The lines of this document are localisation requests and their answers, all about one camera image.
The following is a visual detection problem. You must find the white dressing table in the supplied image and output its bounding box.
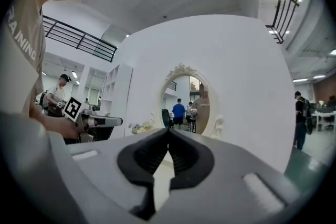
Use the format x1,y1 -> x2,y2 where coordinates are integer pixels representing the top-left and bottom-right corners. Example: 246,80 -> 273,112
153,150 -> 176,214

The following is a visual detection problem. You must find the long black metal railing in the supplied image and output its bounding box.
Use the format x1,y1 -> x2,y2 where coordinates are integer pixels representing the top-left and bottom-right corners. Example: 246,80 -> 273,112
42,15 -> 118,63

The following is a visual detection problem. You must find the white work table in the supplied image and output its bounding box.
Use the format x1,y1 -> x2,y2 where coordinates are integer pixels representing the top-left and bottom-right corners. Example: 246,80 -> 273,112
311,110 -> 336,132

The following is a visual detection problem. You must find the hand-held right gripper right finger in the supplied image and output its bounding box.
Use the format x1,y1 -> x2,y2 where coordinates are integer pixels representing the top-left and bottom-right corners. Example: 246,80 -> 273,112
167,128 -> 215,191

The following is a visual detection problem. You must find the pale flower bouquet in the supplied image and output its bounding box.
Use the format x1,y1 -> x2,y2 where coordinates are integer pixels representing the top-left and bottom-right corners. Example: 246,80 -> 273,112
128,121 -> 154,135

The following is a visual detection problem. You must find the white cubby shelf unit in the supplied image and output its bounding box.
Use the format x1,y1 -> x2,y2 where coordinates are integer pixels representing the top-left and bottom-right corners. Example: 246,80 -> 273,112
100,63 -> 134,140

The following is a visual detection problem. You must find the black backpack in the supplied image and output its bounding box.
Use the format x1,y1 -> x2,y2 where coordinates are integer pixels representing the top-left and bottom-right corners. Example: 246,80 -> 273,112
301,98 -> 314,136

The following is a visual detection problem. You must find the oval mirror ornate white frame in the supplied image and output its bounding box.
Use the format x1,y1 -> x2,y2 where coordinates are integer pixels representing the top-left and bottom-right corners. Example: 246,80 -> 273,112
151,62 -> 225,140

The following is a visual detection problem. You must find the beige printed t-shirt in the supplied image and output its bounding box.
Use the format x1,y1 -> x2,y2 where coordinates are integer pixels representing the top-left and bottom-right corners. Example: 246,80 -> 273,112
0,0 -> 66,120

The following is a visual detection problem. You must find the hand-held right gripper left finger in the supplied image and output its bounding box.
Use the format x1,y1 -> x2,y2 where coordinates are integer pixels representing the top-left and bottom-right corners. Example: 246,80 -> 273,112
117,128 -> 169,221

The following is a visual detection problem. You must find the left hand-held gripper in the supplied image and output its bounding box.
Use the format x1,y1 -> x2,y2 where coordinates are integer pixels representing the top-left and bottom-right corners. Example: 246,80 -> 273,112
62,97 -> 123,144

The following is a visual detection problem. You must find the short black metal railing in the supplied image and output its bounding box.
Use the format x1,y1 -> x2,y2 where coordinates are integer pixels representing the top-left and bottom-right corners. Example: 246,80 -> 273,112
265,0 -> 306,45

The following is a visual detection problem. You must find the person's left forearm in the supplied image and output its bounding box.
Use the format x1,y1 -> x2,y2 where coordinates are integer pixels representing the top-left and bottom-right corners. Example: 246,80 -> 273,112
28,106 -> 79,140

